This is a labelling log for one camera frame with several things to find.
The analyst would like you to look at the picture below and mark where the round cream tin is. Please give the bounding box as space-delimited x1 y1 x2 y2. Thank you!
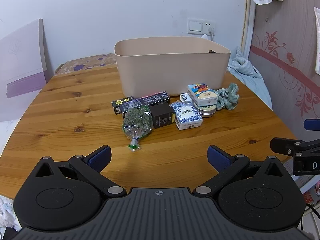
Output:
193 103 216 118

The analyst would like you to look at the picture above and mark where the blue white porcelain pattern box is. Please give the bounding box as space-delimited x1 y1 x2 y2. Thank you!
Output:
170 101 203 131

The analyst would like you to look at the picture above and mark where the green dried herb bag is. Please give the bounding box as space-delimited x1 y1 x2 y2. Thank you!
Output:
122 106 153 152

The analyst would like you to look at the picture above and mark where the black star pattern box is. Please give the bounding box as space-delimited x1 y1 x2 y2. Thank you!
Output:
111 96 135 115

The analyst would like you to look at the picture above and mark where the green fabric scrunchie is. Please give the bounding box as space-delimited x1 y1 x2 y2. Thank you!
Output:
216 83 240 111

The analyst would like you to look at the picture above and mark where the colourful cartoon tin box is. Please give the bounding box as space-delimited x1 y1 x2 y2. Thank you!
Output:
187 83 218 107

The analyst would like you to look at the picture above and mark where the small black box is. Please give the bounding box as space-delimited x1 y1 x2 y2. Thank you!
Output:
150 102 175 128

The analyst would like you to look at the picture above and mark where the long dark printed box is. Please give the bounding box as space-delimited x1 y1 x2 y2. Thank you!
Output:
121 91 170 114

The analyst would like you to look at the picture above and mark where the white small cardboard box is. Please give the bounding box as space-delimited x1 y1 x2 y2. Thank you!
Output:
180 93 193 105

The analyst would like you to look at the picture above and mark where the floral patterned side cabinet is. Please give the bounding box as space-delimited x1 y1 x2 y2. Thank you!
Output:
55 53 116 75

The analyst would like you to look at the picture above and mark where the white paper calendar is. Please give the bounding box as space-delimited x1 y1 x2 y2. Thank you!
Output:
314 7 320 75

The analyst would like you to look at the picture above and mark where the lilac white board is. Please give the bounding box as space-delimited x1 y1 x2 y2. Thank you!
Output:
1 18 49 121

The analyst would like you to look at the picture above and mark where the beige plastic storage bin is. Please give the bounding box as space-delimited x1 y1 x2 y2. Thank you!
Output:
114 36 231 98

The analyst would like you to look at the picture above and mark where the white wall switch socket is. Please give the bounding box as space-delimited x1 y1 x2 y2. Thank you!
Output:
187 18 216 36

